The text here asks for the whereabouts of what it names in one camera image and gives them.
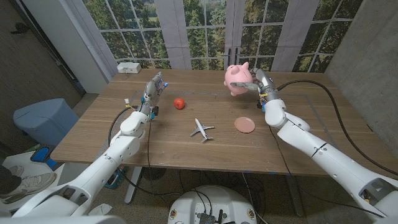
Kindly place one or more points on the blue and black object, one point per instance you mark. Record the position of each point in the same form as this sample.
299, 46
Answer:
40, 154

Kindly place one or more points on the crumpled white paper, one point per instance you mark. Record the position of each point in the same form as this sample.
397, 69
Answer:
100, 209

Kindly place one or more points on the pink round plate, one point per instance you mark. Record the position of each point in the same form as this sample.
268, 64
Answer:
244, 124

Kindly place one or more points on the white sneaker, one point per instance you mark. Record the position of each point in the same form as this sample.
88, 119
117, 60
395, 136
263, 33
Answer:
15, 170
34, 183

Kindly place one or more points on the teal basket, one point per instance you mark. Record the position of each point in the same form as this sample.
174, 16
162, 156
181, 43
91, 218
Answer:
113, 180

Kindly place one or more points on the white robot torso base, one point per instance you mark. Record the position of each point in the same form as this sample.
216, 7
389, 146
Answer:
214, 202

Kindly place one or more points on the printed window backdrop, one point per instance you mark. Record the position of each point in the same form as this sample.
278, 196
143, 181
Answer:
174, 31

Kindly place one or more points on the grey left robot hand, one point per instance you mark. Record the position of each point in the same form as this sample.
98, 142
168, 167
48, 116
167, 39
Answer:
150, 91

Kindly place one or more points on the blue-grey bin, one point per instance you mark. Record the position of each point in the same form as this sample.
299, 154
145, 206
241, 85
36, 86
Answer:
45, 121

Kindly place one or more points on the dark trouser leg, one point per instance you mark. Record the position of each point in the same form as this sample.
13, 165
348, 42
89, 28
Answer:
7, 182

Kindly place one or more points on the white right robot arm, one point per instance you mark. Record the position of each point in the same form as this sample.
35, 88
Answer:
329, 155

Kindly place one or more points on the grey table leg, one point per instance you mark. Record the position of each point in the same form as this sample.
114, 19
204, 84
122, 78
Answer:
294, 196

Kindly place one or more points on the red toy tomato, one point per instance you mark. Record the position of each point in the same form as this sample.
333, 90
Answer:
179, 103

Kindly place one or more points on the white plastic box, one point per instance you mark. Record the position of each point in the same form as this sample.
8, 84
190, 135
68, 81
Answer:
129, 67

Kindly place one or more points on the grey tape outline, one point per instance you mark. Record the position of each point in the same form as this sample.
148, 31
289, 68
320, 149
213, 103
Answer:
192, 92

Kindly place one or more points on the pink plastic piggy bank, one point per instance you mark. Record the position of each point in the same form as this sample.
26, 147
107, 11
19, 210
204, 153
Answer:
237, 77

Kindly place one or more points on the white table leg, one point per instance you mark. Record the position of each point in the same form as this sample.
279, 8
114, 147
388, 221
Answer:
133, 186

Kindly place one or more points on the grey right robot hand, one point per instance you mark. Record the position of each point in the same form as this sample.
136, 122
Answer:
265, 84

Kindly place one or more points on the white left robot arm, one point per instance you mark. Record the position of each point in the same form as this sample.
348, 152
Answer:
99, 165

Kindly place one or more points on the white toy airplane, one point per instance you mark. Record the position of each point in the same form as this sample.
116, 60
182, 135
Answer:
201, 129

